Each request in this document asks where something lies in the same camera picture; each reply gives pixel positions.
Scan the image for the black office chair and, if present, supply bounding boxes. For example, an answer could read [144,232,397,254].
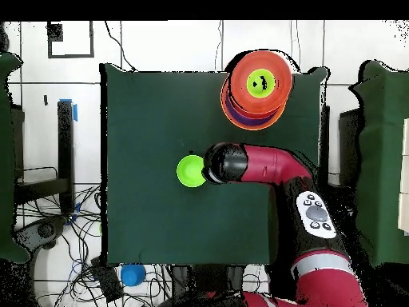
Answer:
[15,216,68,253]

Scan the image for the green plastic bowl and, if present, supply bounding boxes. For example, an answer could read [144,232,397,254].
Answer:
[176,154,207,189]

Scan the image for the white boxes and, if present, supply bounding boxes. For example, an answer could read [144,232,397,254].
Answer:
[397,118,409,236]

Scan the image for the black metal stand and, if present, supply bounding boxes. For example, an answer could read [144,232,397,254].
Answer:
[14,99,78,215]

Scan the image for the green plastic cup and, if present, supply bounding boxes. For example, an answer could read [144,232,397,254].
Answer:
[246,68,276,98]

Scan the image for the cable tangle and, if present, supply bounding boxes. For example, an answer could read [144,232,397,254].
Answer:
[15,185,261,307]

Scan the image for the large orange plastic bowl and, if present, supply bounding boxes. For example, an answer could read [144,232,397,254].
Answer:
[220,79,288,131]

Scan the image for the purple plastic bowl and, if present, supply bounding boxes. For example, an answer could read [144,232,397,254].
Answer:
[224,95,282,128]

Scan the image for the black power adapter box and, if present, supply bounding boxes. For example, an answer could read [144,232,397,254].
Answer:
[90,257,125,303]

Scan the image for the green covered side table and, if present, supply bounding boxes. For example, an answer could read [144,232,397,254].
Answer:
[349,60,409,266]
[0,52,31,265]

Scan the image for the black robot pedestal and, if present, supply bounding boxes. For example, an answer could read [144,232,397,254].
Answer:
[172,265,245,298]

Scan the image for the blue plastic cup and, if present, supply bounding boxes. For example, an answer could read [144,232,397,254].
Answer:
[120,264,147,288]

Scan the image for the dark green tablecloth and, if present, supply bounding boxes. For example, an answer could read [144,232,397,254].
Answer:
[98,62,330,268]

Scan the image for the black floor cable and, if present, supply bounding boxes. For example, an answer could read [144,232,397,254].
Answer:
[104,20,139,73]

